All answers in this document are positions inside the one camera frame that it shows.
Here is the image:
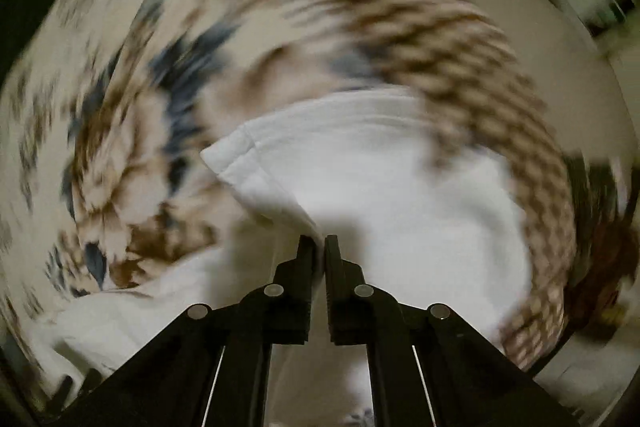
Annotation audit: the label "floral bed blanket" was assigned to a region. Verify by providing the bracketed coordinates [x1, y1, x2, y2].
[0, 0, 452, 308]

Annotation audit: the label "brown checkered bed sheet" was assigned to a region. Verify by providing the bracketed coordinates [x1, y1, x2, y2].
[326, 0, 576, 369]

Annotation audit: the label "white pants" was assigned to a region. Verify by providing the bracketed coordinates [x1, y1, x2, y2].
[41, 90, 530, 426]

